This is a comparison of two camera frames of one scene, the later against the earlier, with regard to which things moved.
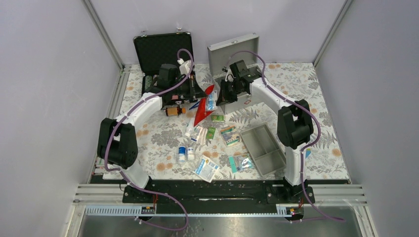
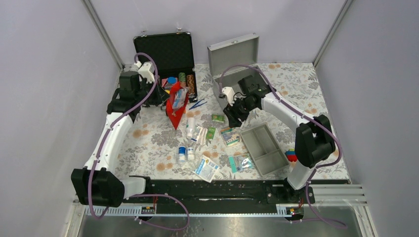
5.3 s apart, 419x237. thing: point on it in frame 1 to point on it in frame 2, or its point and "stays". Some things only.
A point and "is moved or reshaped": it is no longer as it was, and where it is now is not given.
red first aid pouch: (202, 111) to (175, 114)
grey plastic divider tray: (264, 150) stays
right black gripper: (224, 97) to (233, 115)
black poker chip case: (158, 55) stays
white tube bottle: (190, 127) stays
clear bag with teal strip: (240, 163) stays
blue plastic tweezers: (194, 105) stays
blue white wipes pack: (211, 99) is moved or reshaped
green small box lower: (210, 133) stays
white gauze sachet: (206, 169) stays
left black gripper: (194, 90) to (161, 95)
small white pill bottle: (190, 153) stays
